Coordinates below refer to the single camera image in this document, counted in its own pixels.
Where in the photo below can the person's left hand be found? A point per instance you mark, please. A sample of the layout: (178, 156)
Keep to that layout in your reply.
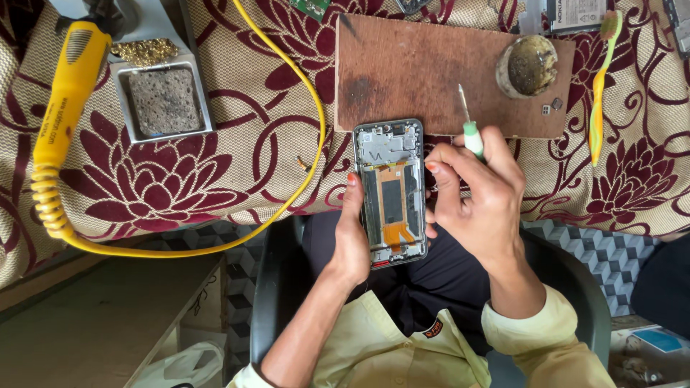
(350, 242)

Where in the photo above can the person's right hand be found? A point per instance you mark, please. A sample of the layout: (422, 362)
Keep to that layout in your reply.
(485, 205)

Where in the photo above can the smartphone frame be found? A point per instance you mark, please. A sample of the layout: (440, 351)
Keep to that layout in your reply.
(391, 161)

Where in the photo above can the black plastic chair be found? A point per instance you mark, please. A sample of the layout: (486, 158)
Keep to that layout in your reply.
(275, 280)

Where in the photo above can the person's black trousers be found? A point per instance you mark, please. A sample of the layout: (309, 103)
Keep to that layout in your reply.
(431, 291)

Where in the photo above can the person's pale yellow shirt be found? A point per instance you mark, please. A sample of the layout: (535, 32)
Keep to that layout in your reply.
(377, 350)

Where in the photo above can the small dark square part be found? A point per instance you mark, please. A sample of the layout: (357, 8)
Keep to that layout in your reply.
(557, 103)

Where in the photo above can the maroon floral table cloth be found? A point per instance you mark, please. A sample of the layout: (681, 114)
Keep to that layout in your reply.
(259, 134)

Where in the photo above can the round flux paste pot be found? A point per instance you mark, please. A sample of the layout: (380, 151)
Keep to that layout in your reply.
(528, 65)

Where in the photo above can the brown wooden work board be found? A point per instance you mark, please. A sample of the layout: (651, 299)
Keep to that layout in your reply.
(420, 70)

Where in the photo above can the yellow orange toothbrush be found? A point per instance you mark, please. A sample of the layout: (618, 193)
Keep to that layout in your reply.
(597, 97)

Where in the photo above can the dark blue fabric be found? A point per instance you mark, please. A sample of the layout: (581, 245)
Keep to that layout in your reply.
(666, 285)

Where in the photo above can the white plastic bag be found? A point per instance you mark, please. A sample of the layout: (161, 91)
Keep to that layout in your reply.
(183, 366)

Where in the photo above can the grey metal soldering stand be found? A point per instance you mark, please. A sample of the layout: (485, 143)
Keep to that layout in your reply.
(202, 91)

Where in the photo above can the grey phone battery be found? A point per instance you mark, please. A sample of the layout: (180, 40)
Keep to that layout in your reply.
(577, 13)

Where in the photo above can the grey metal phone part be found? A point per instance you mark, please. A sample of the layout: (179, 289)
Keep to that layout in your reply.
(412, 4)

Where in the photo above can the cardboard box of parts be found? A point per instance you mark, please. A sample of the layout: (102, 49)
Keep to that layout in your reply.
(649, 355)

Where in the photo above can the dirty grey cleaning sponge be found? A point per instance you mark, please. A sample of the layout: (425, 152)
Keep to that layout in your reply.
(164, 102)

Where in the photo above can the green circuit board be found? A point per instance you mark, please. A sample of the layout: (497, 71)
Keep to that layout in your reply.
(310, 7)

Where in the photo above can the dark phone body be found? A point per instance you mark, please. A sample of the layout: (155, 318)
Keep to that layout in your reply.
(680, 27)

